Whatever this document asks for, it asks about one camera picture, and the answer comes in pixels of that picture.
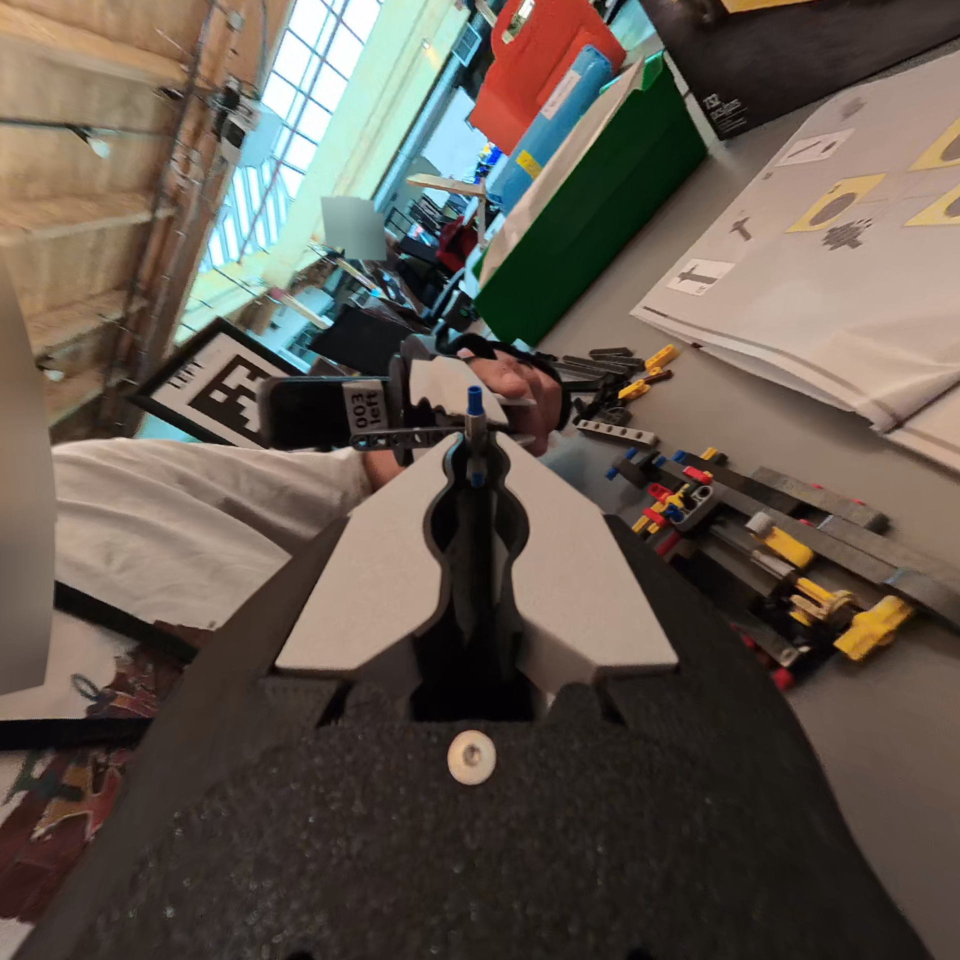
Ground red office chair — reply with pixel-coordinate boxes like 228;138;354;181
438;217;483;275

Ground pile of black lego beams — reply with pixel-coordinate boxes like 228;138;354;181
558;346;646;421

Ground black lanyard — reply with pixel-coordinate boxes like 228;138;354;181
0;581;207;751

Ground white paper bag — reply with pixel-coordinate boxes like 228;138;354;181
480;56;646;286

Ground person's left forearm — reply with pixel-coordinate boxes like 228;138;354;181
358;448;412;495

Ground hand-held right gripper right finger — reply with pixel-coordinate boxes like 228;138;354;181
487;433;681;711

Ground white printed t-shirt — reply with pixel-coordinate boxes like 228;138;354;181
0;438;376;931

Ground green plastic bin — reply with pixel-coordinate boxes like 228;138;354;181
472;48;710;348

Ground lego set box yellow car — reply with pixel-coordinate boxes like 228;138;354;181
637;0;960;144

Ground wooden tilted board stand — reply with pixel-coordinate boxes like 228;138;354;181
405;172;492;252

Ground orange carry bag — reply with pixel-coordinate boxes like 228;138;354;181
468;0;627;155

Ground ceiling mounted device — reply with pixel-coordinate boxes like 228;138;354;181
210;81;262;151

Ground long light grey lego beam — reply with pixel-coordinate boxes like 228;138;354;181
573;418;660;445

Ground dark grey lego beam assembly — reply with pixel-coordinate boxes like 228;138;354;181
348;423;470;453

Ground lego chassis assembly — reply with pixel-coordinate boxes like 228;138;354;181
606;446;960;691

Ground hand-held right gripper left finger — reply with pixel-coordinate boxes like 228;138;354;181
273;433;463;719

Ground grey lego connector blue pins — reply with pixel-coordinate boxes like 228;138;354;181
463;386;489;489

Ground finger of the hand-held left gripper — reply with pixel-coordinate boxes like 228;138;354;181
414;356;520;432

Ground person's left hand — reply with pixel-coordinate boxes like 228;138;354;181
468;347;567;455

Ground lego instruction booklet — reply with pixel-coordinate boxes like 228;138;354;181
630;48;960;477

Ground black office chair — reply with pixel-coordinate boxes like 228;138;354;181
307;303;436;376

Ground blue plastic roll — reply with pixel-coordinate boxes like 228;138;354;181
487;43;612;215

